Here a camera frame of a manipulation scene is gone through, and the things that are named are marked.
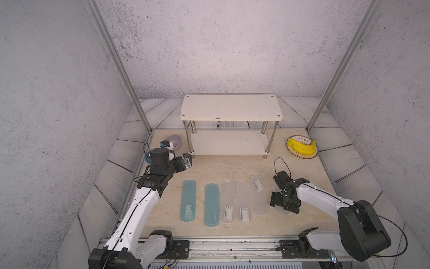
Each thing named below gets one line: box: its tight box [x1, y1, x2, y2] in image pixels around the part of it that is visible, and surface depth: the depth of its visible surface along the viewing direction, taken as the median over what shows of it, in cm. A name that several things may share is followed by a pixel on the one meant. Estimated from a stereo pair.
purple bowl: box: [165, 134, 183, 151], surface depth 113 cm
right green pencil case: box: [204, 183, 221, 227], surface depth 87 cm
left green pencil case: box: [180, 179, 198, 222], surface depth 89 cm
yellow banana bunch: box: [286, 137, 317, 156], surface depth 106 cm
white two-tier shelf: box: [179, 94, 284, 160], surface depth 104 cm
